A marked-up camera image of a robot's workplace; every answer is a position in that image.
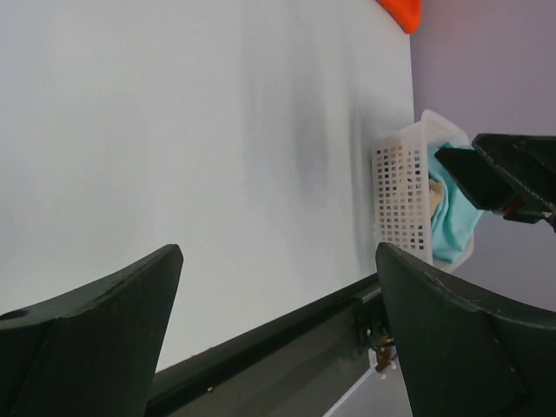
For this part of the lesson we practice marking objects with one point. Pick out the orange t-shirt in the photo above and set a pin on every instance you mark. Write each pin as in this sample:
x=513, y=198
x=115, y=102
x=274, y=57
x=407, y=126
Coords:
x=407, y=13

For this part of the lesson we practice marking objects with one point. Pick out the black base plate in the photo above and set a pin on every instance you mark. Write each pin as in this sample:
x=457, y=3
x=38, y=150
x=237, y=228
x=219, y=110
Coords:
x=299, y=364

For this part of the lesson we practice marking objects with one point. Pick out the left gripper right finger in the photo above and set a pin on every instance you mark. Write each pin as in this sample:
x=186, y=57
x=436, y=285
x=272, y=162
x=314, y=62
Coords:
x=464, y=350

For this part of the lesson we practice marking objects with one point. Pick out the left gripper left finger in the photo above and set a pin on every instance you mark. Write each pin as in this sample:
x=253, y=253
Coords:
x=92, y=351

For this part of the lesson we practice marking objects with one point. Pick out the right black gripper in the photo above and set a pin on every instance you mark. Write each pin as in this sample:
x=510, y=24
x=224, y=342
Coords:
x=526, y=163

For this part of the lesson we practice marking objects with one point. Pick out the white plastic basket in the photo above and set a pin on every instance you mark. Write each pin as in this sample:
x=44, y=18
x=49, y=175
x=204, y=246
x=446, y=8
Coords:
x=400, y=187

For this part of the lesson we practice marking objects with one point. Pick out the teal t-shirt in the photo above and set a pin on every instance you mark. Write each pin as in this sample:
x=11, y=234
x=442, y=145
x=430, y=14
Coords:
x=455, y=218

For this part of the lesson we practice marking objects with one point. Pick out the beige t-shirt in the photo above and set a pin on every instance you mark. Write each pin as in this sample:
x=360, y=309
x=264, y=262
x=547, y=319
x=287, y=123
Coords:
x=436, y=195

